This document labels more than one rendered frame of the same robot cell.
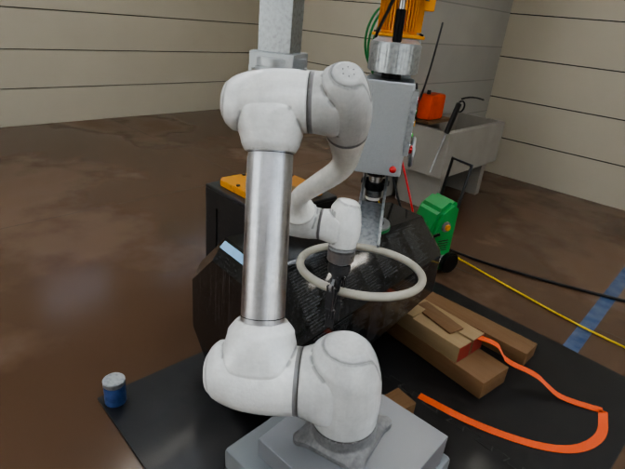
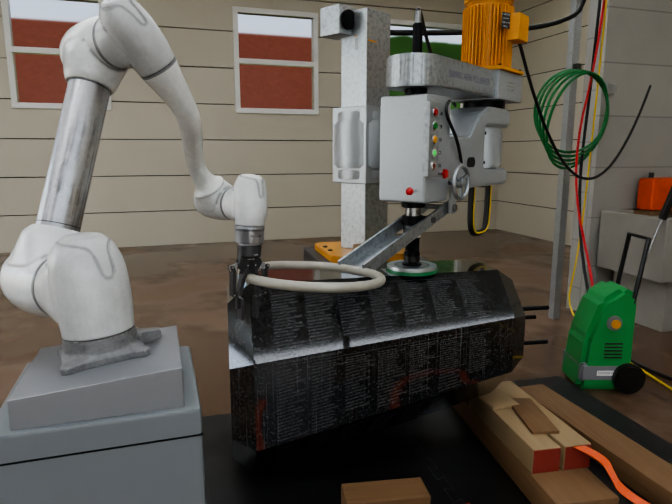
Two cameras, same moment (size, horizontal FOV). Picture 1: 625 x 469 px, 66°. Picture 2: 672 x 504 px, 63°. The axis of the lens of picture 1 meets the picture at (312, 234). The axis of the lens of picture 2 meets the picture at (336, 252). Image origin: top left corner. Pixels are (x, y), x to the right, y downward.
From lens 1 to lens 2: 127 cm
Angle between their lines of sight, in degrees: 33
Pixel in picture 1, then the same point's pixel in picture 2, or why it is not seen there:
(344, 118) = (118, 41)
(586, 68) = not seen: outside the picture
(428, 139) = (640, 229)
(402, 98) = (416, 111)
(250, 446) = not seen: hidden behind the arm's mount
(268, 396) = (18, 282)
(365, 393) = (69, 276)
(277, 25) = (355, 80)
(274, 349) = (35, 241)
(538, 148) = not seen: outside the picture
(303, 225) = (206, 199)
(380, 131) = (400, 151)
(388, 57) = (394, 69)
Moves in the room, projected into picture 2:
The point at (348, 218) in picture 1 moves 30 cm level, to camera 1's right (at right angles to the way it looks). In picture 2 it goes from (241, 188) to (326, 192)
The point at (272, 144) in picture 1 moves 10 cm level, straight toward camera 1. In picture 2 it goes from (71, 71) to (34, 66)
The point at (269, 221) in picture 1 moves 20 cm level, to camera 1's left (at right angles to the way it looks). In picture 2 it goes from (61, 134) to (15, 135)
